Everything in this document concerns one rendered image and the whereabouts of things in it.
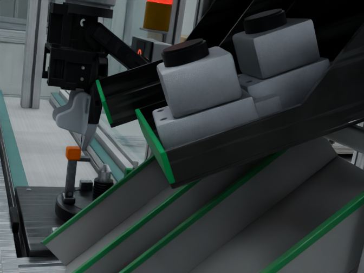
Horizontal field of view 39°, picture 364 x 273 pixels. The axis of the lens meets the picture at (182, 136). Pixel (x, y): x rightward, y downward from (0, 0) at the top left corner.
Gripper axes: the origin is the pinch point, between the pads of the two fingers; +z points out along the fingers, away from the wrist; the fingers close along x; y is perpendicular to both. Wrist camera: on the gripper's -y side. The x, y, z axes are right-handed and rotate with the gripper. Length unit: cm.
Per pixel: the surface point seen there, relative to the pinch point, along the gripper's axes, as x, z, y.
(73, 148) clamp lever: 0.7, 0.9, 2.2
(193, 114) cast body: 45.8, -14.4, 4.3
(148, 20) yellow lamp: -17.6, -19.0, -12.9
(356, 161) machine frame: -61, 19, -110
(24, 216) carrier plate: 1.4, 11.5, 8.5
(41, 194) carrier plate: -8.1, 11.5, 5.0
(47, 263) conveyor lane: 14.0, 12.5, 6.8
